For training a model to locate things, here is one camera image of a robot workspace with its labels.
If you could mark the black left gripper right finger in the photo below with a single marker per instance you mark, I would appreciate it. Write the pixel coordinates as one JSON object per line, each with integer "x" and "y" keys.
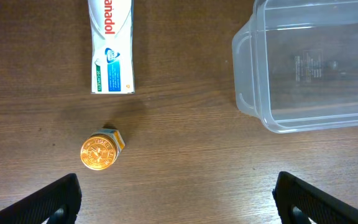
{"x": 299, "y": 202}

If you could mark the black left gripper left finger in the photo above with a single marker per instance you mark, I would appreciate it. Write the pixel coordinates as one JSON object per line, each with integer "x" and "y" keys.
{"x": 58, "y": 202}

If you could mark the tiger balm jar gold lid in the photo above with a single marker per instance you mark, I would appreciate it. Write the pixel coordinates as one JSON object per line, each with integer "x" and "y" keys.
{"x": 102, "y": 149}

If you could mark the white Panadol box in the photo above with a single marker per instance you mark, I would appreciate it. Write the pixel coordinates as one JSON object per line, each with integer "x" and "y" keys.
{"x": 112, "y": 70}

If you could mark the clear plastic container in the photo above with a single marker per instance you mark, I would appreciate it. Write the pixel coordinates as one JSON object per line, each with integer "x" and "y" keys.
{"x": 296, "y": 65}

